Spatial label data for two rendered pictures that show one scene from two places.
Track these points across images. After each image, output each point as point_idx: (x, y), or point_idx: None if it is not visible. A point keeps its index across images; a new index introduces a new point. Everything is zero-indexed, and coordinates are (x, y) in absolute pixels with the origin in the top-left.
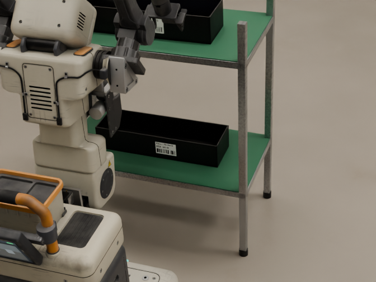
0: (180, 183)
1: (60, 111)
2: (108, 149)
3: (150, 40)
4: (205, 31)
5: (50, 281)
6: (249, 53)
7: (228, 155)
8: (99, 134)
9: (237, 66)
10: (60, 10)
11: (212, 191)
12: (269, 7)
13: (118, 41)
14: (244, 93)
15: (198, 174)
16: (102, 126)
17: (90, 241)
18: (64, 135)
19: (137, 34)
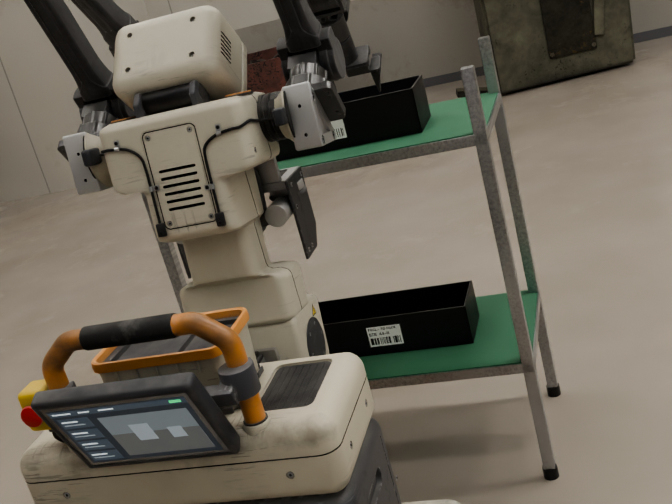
0: (423, 376)
1: (219, 199)
2: None
3: (341, 69)
4: (409, 113)
5: (262, 486)
6: (486, 123)
7: (482, 325)
8: None
9: (474, 140)
10: (189, 33)
11: (478, 373)
12: (491, 79)
13: (292, 73)
14: (495, 183)
15: (448, 358)
16: None
17: (321, 394)
18: (231, 258)
19: (319, 60)
